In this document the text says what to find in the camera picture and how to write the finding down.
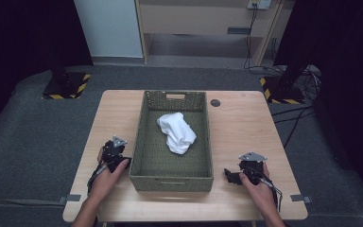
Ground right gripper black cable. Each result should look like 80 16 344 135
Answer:
249 169 284 213

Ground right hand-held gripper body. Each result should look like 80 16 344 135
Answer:
237 151 268 186

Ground black stand base hazard stripes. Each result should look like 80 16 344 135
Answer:
42 71 92 100
259 75 306 105

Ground person's left hand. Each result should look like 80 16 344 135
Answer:
88 147 130 205

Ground black curtain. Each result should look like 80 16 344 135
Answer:
0 0 95 140
273 0 363 197

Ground black floor cables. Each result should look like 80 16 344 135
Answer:
270 65 323 149

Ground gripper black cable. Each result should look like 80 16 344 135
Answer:
249 169 284 213
86 162 110 194

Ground grey tape piece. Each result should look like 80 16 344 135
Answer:
58 194 82 204
289 194 313 204

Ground white wall socket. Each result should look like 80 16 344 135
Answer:
247 0 272 10

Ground white cloth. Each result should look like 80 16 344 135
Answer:
156 112 198 155

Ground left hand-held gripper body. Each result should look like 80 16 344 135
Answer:
101 135 129 173

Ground green woven basket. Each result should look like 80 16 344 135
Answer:
129 90 215 193

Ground black socket cable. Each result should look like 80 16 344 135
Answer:
243 4 285 76

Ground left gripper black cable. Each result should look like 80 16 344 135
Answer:
86 162 110 194

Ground person's right hand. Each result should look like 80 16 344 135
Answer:
239 162 280 219

